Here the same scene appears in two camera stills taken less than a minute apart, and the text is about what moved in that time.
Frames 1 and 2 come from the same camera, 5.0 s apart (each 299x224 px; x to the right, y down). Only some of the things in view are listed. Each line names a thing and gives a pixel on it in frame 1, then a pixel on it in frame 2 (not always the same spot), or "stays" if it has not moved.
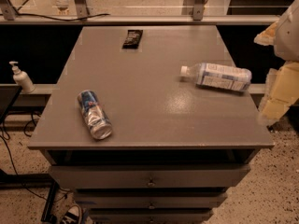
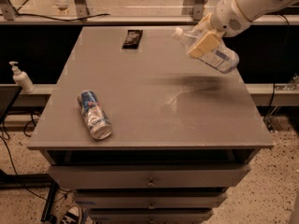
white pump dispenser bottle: [22, 79] stays
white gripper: [288, 35] -> [229, 15]
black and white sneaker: [74, 216] stays
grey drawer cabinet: [149, 124] stays
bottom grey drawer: [153, 217] stays
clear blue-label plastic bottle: [219, 76] -> [222, 58]
